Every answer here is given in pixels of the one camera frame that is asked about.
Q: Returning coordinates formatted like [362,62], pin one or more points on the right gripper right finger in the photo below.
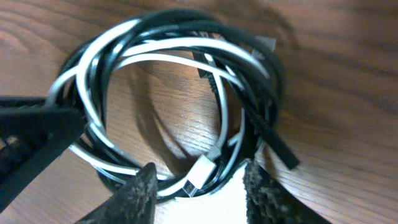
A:
[268,202]

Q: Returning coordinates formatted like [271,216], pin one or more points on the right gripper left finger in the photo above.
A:
[133,203]

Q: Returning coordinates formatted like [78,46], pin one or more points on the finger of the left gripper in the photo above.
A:
[34,135]

